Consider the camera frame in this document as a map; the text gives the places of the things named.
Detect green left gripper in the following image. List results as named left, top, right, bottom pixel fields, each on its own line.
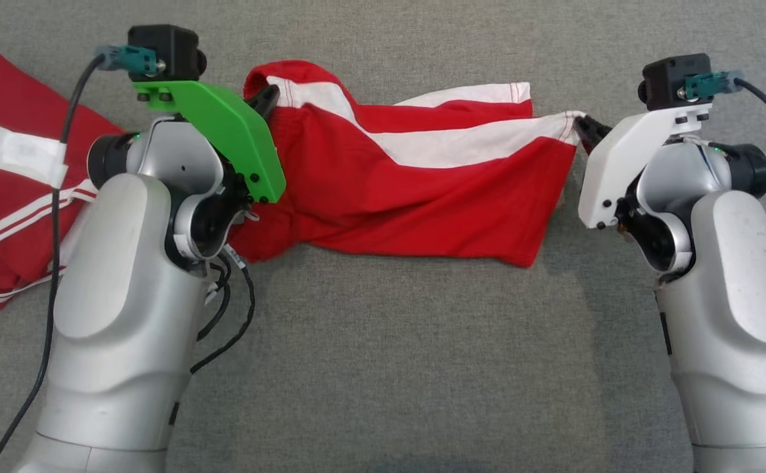
left=132, top=80, right=286, bottom=203

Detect red and white shirt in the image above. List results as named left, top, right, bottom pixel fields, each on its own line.
left=0, top=54, right=127, bottom=323

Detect black cable with teal plug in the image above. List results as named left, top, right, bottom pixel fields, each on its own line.
left=0, top=43, right=160, bottom=473
left=685, top=69, right=766, bottom=142

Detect red shorts with white stripes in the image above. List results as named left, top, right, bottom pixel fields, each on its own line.
left=229, top=60, right=587, bottom=269

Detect thin black cable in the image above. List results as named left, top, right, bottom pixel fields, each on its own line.
left=189, top=253, right=256, bottom=375
left=198, top=253, right=231, bottom=342

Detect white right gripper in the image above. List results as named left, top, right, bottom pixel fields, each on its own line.
left=575, top=104, right=712, bottom=229

